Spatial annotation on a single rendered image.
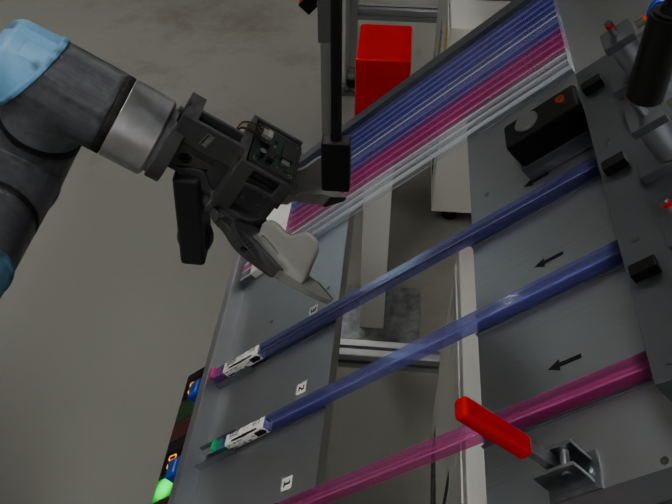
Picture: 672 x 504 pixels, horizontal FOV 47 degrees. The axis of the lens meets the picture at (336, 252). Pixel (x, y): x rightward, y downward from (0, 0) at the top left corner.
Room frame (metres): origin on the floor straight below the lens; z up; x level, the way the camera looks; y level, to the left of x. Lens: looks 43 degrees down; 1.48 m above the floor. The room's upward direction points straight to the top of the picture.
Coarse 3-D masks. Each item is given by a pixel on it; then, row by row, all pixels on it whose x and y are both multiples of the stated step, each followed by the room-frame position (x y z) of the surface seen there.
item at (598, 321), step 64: (576, 0) 0.84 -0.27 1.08; (640, 0) 0.75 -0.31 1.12; (576, 64) 0.72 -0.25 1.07; (512, 192) 0.58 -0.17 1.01; (576, 192) 0.53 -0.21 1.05; (512, 256) 0.50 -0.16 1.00; (576, 256) 0.46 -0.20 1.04; (512, 320) 0.43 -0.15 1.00; (576, 320) 0.39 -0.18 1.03; (512, 384) 0.36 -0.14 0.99; (640, 384) 0.31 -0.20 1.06; (640, 448) 0.27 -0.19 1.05
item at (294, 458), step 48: (336, 240) 0.70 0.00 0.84; (288, 288) 0.67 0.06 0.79; (336, 288) 0.61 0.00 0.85; (240, 336) 0.64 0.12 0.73; (336, 336) 0.54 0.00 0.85; (240, 384) 0.55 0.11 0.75; (288, 384) 0.50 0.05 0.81; (288, 432) 0.44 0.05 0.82; (240, 480) 0.41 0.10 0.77; (288, 480) 0.38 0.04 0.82
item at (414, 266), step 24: (576, 168) 0.55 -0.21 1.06; (552, 192) 0.54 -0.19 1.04; (504, 216) 0.54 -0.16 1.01; (456, 240) 0.55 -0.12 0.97; (408, 264) 0.56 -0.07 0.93; (432, 264) 0.55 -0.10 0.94; (360, 288) 0.57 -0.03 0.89; (384, 288) 0.55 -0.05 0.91; (336, 312) 0.56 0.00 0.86; (288, 336) 0.56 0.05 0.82
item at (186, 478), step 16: (240, 256) 0.78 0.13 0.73; (240, 272) 0.75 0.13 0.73; (240, 288) 0.73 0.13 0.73; (224, 304) 0.69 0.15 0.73; (240, 304) 0.70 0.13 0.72; (224, 320) 0.66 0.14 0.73; (224, 336) 0.64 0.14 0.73; (224, 352) 0.62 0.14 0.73; (208, 368) 0.58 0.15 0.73; (208, 384) 0.56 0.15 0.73; (208, 400) 0.54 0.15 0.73; (192, 416) 0.52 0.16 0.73; (208, 416) 0.52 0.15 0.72; (192, 432) 0.49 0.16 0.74; (208, 432) 0.50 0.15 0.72; (192, 448) 0.47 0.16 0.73; (192, 464) 0.46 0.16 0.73; (176, 480) 0.43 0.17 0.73; (192, 480) 0.44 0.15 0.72; (176, 496) 0.41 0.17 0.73; (192, 496) 0.42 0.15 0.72
